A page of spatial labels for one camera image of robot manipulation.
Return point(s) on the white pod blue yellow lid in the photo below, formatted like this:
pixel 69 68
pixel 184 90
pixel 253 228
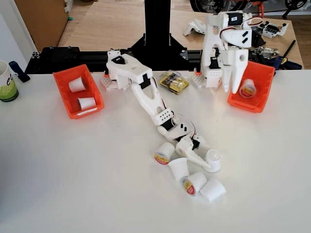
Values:
pixel 213 162

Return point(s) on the wooden cabinet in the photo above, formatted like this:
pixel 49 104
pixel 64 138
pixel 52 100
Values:
pixel 41 21

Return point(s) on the silver metal clamp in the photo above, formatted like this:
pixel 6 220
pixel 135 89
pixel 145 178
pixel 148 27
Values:
pixel 267 51

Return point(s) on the orange metal stand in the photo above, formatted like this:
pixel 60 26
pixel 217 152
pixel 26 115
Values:
pixel 262 9

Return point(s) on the black camera mast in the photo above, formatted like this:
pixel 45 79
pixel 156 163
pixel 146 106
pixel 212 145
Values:
pixel 157 24

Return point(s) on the black flat box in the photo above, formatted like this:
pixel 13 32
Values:
pixel 60 50

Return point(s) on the black bicycle wheel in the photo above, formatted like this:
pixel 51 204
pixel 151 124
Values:
pixel 206 7

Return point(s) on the white coffee pod red lid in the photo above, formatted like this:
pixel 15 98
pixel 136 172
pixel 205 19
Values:
pixel 166 149
pixel 249 88
pixel 198 180

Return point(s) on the black printed part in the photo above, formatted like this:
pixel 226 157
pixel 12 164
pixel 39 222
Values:
pixel 258 40

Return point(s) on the blue yellow bar clamp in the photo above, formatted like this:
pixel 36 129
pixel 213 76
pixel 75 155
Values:
pixel 279 61

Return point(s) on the white printed robot part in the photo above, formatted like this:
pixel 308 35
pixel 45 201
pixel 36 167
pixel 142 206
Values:
pixel 194 26

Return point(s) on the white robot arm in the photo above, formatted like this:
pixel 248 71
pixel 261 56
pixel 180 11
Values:
pixel 131 65
pixel 207 36

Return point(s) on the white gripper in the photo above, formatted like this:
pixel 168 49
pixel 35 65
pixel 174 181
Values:
pixel 185 149
pixel 236 59

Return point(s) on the white part with electronics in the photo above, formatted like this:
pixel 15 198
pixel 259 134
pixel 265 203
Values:
pixel 272 30

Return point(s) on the black aluminium rail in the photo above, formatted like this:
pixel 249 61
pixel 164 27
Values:
pixel 48 66

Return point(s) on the white coffee pod blue lid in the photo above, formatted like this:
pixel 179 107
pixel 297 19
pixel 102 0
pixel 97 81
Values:
pixel 87 103

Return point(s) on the white green mug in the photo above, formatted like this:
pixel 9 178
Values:
pixel 7 82

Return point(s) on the orange plastic bin white label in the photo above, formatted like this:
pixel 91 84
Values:
pixel 60 82

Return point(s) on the yellow black sachet bundle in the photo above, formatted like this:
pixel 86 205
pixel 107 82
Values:
pixel 173 83

